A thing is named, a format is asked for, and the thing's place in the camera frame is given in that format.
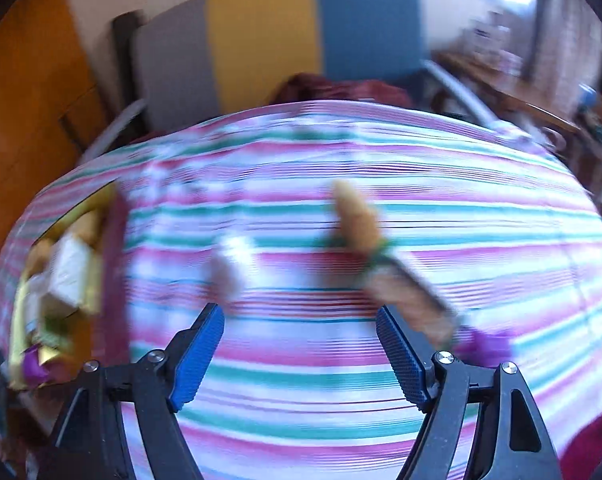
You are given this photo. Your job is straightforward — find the small yellow sponge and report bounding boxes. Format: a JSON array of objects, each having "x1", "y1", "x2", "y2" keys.
[{"x1": 331, "y1": 180, "x2": 382, "y2": 251}]

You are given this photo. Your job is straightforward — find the maroon cloth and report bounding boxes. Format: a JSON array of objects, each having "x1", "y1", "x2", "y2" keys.
[{"x1": 276, "y1": 74, "x2": 406, "y2": 108}]

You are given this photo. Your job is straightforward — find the striped curtain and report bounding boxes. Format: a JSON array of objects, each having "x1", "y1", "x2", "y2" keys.
[{"x1": 531, "y1": 0, "x2": 602, "y2": 111}]

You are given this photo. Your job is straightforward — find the blue round container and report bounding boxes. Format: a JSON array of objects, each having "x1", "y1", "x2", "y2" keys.
[{"x1": 578, "y1": 85, "x2": 602, "y2": 111}]

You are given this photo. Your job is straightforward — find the wooden desk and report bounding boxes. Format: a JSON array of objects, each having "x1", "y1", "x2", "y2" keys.
[{"x1": 431, "y1": 50, "x2": 602, "y2": 201}]

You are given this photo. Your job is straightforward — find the maroon box with yellow inside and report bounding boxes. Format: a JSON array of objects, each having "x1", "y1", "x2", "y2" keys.
[{"x1": 8, "y1": 182, "x2": 132, "y2": 391}]

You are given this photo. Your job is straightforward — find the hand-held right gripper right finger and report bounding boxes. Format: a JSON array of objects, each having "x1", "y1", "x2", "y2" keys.
[{"x1": 375, "y1": 305, "x2": 564, "y2": 480}]

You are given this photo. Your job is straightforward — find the crumpled white plastic bag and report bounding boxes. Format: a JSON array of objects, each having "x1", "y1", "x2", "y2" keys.
[{"x1": 208, "y1": 235, "x2": 259, "y2": 301}]

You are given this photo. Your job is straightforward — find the orange wooden door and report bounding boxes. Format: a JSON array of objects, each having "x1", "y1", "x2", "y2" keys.
[{"x1": 0, "y1": 0, "x2": 112, "y2": 281}]

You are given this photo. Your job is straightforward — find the white cardboard box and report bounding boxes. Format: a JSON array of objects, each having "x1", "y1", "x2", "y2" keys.
[{"x1": 46, "y1": 237, "x2": 104, "y2": 311}]

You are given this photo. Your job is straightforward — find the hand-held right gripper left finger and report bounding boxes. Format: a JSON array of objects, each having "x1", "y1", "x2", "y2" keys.
[{"x1": 36, "y1": 302, "x2": 226, "y2": 480}]

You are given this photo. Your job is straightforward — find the white appliance box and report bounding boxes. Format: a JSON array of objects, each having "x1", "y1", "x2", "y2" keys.
[{"x1": 468, "y1": 12, "x2": 512, "y2": 56}]

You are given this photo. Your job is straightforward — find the green-edged snack packet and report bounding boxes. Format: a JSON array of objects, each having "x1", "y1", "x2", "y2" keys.
[{"x1": 361, "y1": 240, "x2": 459, "y2": 346}]

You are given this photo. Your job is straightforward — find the striped tablecloth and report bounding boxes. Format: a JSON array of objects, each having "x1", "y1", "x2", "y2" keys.
[{"x1": 0, "y1": 100, "x2": 602, "y2": 480}]

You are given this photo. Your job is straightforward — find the purple snack packet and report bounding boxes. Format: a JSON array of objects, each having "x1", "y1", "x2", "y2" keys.
[
  {"x1": 21, "y1": 347, "x2": 56, "y2": 383},
  {"x1": 453, "y1": 325, "x2": 514, "y2": 366}
]

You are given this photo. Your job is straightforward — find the grey yellow blue panel chair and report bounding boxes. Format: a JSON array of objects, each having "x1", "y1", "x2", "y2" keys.
[{"x1": 78, "y1": 0, "x2": 504, "y2": 161}]

